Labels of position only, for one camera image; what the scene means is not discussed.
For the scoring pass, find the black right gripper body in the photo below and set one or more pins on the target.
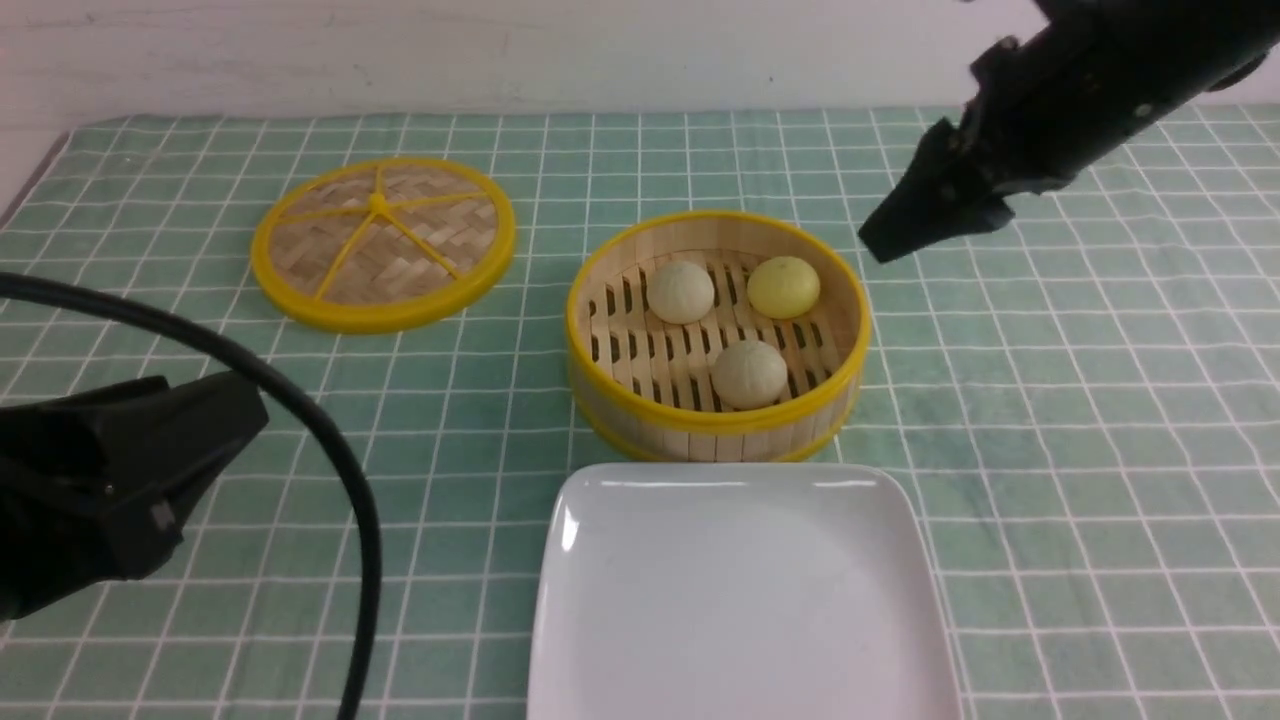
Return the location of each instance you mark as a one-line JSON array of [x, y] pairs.
[[1097, 74]]

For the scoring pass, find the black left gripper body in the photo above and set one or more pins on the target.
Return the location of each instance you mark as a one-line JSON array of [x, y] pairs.
[[70, 519]]

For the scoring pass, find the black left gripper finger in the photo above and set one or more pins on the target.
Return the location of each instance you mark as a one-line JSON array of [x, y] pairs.
[[161, 449]]

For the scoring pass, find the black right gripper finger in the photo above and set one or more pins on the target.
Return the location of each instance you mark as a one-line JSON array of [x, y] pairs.
[[920, 205]]

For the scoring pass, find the yellow steamed bun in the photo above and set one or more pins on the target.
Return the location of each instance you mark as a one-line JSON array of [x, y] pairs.
[[783, 288]]

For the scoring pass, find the beige steamed bun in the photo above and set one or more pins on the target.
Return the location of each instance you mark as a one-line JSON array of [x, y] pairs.
[[749, 374]]

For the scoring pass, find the white steamed bun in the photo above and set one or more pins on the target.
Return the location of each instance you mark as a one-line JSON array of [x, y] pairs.
[[680, 292]]

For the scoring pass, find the white square plate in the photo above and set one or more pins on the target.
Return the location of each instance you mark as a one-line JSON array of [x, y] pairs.
[[737, 591]]

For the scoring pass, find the woven bamboo steamer lid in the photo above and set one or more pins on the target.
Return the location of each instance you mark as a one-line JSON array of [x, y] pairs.
[[384, 246]]

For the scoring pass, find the bamboo steamer basket yellow rim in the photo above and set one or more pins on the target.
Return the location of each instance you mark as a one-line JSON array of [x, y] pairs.
[[645, 385]]

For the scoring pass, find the green checkered tablecloth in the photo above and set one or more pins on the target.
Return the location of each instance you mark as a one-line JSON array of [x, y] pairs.
[[1082, 408]]

